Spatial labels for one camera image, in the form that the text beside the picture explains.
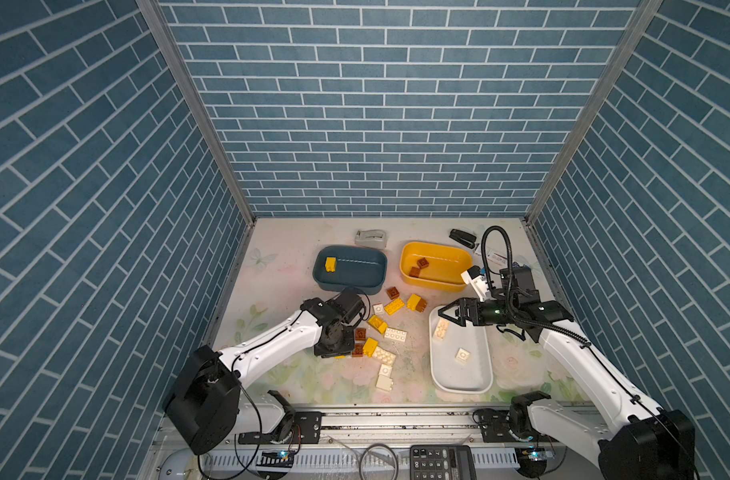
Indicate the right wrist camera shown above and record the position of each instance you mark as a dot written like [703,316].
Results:
[476,278]

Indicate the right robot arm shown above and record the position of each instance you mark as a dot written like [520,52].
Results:
[634,438]

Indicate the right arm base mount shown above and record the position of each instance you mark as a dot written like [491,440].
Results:
[514,424]

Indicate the yellow 2x4 lego brick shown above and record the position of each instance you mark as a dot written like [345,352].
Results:
[394,306]

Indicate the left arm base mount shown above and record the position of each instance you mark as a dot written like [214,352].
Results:
[271,419]

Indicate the yellow plastic bin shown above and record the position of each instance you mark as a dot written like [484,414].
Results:
[447,263]

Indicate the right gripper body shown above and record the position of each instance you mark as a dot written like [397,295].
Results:
[490,311]

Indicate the yellow lego brick centre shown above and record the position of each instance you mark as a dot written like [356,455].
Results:
[370,347]

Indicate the cream lego brick front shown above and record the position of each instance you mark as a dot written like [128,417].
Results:
[384,380]

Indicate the black stapler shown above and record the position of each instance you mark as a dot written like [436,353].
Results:
[464,238]

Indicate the small white 2x2 lego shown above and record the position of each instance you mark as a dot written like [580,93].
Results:
[462,355]

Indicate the black calculator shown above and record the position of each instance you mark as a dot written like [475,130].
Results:
[441,462]

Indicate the white plastic bin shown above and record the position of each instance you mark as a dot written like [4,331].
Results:
[471,378]

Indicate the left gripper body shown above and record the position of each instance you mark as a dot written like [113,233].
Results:
[344,343]

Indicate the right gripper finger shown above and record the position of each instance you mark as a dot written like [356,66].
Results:
[444,315]
[452,306]

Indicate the yellow square lego brick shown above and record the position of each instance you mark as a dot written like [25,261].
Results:
[331,264]

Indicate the dark teal plastic bin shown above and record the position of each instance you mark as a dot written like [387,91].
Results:
[357,267]

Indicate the cream 2x4 lego brick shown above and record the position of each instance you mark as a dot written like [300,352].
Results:
[441,329]

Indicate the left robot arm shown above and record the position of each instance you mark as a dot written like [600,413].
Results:
[209,402]

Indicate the white 2x4 lego brick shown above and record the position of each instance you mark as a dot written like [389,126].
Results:
[395,334]

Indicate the yellow curved lego brick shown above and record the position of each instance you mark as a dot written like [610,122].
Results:
[378,324]

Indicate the grey tape dispenser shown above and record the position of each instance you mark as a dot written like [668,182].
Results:
[373,238]

